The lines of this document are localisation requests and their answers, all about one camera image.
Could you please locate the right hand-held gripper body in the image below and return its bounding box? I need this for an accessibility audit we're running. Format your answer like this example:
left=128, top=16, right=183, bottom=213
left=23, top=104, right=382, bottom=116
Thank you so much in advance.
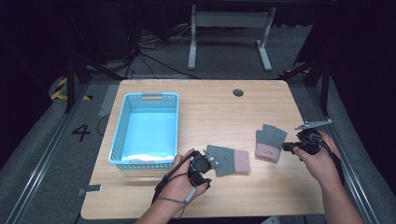
left=293, top=119, right=332, bottom=156

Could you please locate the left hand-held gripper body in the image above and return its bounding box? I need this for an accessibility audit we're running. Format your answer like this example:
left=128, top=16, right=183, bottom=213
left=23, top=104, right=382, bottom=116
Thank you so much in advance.
left=187, top=148, right=219, bottom=189

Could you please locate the grey pink fingerless glove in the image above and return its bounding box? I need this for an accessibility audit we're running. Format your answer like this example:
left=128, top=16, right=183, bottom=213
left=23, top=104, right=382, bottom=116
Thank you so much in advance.
left=254, top=123, right=289, bottom=164
left=205, top=144, right=251, bottom=177

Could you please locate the blue plastic basket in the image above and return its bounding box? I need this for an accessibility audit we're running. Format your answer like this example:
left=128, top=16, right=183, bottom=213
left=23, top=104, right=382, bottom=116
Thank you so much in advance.
left=107, top=91, right=180, bottom=171

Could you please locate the person's right hand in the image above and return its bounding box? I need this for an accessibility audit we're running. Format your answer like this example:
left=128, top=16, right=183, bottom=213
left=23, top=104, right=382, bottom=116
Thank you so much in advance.
left=292, top=130, right=342, bottom=189

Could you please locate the person's left hand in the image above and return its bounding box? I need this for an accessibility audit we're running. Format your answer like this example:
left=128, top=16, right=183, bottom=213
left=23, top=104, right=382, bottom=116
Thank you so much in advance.
left=162, top=148, right=209, bottom=208

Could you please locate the black metal stand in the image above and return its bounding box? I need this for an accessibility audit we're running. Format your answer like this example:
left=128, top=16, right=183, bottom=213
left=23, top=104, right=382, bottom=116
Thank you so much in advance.
left=64, top=6, right=125, bottom=114
left=278, top=59, right=331, bottom=118

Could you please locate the small silver plate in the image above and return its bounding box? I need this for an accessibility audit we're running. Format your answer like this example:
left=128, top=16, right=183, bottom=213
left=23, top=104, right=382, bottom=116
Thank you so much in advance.
left=77, top=184, right=103, bottom=197

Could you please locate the yellow black floor tape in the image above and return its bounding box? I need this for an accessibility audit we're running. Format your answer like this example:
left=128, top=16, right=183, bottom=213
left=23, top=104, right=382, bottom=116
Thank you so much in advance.
left=50, top=77, right=93, bottom=102

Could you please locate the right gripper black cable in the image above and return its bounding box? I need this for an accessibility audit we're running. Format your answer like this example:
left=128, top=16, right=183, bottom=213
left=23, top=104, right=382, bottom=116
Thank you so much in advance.
left=312, top=133, right=346, bottom=188

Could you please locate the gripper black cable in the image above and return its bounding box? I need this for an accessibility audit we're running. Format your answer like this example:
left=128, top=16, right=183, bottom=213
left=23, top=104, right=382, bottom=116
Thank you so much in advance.
left=151, top=150, right=199, bottom=208
left=312, top=133, right=346, bottom=188

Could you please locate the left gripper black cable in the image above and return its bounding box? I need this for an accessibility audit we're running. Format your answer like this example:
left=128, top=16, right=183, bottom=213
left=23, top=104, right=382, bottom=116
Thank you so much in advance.
left=151, top=150, right=199, bottom=208

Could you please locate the thin black floor cable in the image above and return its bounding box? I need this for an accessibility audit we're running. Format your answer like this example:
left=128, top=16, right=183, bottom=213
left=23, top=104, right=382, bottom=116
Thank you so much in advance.
left=96, top=113, right=111, bottom=137

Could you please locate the bundle of black floor cables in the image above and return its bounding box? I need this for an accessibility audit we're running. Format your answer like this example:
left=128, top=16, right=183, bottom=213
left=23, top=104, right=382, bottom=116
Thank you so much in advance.
left=124, top=31, right=200, bottom=80

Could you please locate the white metal desk frame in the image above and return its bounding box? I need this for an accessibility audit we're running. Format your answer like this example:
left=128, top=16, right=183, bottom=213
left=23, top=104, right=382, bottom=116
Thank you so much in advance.
left=187, top=4, right=277, bottom=73

